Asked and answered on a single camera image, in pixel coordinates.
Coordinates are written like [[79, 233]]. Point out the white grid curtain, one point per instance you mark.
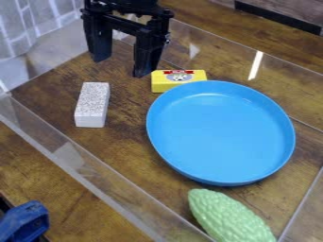
[[27, 19]]

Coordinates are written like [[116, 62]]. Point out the white speckled foam block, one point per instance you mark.
[[91, 108]]

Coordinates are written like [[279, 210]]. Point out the green bitter gourd toy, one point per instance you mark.
[[226, 219]]

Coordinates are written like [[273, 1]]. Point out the yellow rectangular box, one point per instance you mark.
[[164, 79]]

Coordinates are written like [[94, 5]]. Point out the clear acrylic enclosure wall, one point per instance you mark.
[[107, 186]]

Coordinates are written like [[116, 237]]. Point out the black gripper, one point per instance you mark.
[[131, 16]]

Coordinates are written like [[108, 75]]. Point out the blue round tray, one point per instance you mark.
[[220, 133]]

